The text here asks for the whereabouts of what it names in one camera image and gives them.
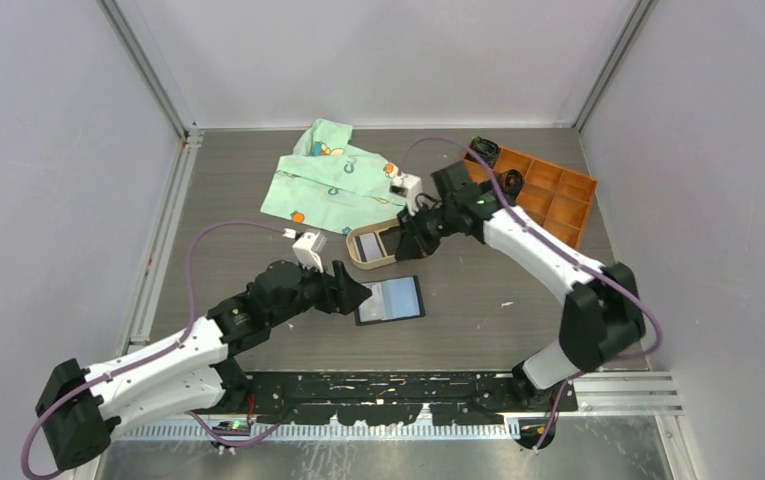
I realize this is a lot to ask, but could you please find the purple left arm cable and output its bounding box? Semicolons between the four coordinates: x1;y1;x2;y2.
20;221;297;480

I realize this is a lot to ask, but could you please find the beige oval tray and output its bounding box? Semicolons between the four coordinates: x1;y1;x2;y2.
346;219;425;270

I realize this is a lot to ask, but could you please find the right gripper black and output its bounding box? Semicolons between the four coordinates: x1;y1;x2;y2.
396;199;458;261

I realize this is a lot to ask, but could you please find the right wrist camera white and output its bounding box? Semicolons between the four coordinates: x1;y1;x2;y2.
389;172;423;216

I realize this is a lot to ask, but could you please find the rolled dark belt back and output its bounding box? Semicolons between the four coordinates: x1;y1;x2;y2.
470;136;500;156

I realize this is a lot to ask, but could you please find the white striped card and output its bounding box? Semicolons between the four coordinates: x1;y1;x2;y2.
355;232;385;263

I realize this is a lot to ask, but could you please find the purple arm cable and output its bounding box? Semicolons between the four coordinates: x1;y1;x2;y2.
400;137;664;452
20;221;297;480

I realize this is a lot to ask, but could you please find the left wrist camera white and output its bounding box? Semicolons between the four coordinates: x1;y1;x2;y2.
282;228;327;273

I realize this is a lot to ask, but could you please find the green cartoon print cloth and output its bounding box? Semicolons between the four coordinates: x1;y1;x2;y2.
260;118;406;235

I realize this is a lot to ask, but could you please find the black vip card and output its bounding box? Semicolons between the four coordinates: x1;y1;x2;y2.
379;226;402;257

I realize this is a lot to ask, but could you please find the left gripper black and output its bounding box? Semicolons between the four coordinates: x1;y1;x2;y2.
268;254;370;327

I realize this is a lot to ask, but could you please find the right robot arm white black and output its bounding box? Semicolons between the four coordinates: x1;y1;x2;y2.
390;164;646;411

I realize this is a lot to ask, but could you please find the black leather card holder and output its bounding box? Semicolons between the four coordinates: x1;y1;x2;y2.
354;275;426;326

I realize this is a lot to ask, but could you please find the orange compartment organizer tray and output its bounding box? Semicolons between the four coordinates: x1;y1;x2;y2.
482;145;598;248

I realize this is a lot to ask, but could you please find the slotted metal cable duct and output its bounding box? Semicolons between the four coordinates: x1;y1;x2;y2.
121;417;520;441

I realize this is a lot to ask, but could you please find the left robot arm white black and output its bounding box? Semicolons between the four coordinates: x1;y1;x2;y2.
31;261;372;472

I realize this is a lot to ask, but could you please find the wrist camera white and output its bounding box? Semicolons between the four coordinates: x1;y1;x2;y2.
282;228;327;273
389;172;423;216

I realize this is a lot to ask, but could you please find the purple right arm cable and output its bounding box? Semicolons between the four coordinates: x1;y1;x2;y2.
400;137;664;452

